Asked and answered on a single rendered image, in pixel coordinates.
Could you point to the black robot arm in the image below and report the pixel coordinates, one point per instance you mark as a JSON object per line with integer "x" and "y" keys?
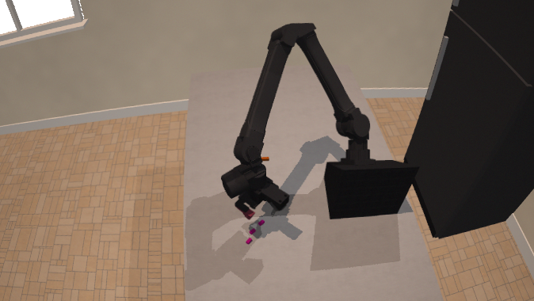
{"x": 251, "y": 171}

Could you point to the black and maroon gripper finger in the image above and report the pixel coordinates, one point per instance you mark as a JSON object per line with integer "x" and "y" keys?
{"x": 249, "y": 214}

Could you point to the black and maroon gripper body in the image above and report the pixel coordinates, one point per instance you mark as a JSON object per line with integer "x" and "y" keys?
{"x": 245, "y": 197}

